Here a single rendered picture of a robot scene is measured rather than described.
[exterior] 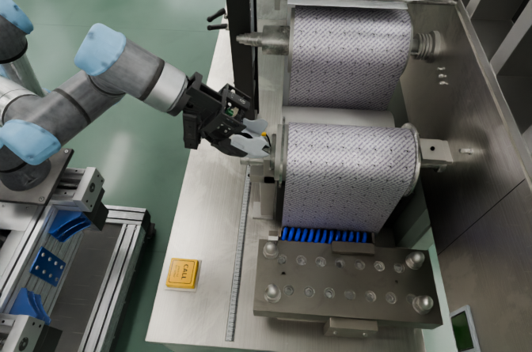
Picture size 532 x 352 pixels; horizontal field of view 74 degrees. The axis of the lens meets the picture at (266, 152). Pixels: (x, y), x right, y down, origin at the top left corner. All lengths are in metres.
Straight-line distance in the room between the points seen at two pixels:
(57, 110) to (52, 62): 2.67
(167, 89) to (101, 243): 1.41
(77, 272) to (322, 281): 1.31
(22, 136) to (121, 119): 2.02
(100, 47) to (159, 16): 2.91
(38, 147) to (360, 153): 0.53
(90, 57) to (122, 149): 1.90
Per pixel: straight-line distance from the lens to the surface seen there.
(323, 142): 0.67
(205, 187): 1.10
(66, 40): 3.47
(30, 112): 0.64
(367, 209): 0.81
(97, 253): 1.90
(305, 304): 0.83
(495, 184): 0.64
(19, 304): 1.41
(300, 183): 0.70
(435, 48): 0.87
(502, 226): 0.62
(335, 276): 0.86
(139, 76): 0.57
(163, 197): 2.18
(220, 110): 0.59
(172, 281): 0.98
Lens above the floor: 1.84
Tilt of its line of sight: 55 degrees down
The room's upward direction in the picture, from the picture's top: straight up
